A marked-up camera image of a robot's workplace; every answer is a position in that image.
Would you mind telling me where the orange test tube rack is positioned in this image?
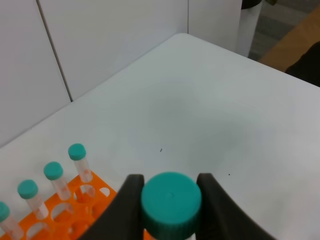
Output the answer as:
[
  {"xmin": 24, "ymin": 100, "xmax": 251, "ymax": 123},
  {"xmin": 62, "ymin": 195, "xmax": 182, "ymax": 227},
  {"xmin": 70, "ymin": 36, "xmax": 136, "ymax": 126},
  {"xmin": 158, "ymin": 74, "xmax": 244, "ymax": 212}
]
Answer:
[{"xmin": 19, "ymin": 173, "xmax": 152, "ymax": 240}]

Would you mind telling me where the teal capped handled tube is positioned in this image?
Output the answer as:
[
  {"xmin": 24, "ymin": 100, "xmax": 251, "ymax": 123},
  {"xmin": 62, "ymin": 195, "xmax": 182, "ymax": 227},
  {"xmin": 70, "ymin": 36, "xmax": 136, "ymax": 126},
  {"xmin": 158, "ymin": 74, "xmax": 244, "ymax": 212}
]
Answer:
[{"xmin": 140, "ymin": 172, "xmax": 202, "ymax": 240}]

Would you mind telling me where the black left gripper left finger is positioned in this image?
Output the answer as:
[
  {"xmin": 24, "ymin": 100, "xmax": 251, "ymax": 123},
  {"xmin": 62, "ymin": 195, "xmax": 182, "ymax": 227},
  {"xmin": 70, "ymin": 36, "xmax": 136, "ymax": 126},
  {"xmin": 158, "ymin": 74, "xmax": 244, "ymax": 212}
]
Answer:
[{"xmin": 80, "ymin": 174, "xmax": 145, "ymax": 240}]

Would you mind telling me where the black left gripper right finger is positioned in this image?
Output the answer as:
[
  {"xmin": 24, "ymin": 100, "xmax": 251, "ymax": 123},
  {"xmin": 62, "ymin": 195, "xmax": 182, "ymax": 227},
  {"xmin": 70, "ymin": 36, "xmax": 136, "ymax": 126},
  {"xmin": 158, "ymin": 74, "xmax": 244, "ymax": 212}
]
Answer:
[{"xmin": 195, "ymin": 173, "xmax": 274, "ymax": 240}]

